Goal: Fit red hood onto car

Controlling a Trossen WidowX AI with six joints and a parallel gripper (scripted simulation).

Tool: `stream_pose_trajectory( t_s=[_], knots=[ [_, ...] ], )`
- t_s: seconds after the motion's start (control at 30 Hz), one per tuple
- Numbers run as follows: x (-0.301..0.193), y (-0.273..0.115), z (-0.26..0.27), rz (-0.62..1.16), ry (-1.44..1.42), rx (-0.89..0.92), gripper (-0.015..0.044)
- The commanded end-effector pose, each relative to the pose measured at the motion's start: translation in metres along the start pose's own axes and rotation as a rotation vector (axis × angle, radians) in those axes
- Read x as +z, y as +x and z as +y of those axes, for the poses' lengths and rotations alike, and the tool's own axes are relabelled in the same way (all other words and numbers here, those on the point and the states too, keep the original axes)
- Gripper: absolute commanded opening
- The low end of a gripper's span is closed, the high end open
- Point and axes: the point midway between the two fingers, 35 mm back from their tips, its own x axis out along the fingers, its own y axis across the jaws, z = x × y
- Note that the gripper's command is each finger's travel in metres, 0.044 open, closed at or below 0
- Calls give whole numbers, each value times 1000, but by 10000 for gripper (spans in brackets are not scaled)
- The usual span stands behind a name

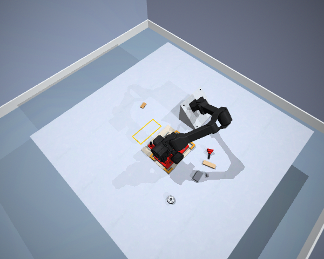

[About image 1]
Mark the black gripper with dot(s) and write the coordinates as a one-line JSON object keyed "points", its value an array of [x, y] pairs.
{"points": [[176, 158]]}

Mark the beige rectangular block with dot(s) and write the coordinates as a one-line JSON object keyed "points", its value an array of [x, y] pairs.
{"points": [[209, 164]]}

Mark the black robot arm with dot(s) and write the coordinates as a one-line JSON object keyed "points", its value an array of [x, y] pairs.
{"points": [[181, 140]]}

